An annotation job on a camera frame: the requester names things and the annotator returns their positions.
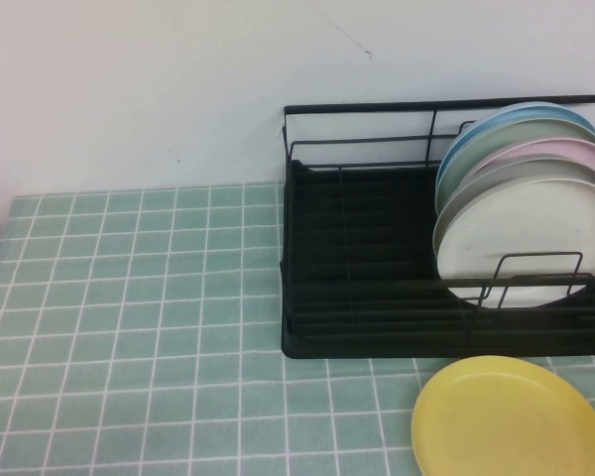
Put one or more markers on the pink plate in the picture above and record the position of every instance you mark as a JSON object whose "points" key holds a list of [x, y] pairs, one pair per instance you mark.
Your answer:
{"points": [[578, 150]]}

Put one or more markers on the green tile pattern tablecloth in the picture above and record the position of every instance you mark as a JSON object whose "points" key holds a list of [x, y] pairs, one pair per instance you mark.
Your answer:
{"points": [[129, 322]]}

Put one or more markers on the light blue plate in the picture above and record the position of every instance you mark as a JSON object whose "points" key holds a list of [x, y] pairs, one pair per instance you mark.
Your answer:
{"points": [[484, 127]]}

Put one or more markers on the yellow plate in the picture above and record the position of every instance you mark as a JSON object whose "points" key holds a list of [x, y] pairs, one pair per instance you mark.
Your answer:
{"points": [[503, 421]]}

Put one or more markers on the pale green plate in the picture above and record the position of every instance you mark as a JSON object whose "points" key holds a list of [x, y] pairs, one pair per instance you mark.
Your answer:
{"points": [[529, 132]]}

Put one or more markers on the white plate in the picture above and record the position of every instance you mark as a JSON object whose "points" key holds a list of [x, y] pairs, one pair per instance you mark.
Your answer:
{"points": [[519, 229]]}

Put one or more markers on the grey plate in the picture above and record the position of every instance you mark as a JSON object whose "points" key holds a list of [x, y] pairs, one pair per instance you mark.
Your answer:
{"points": [[529, 169]]}

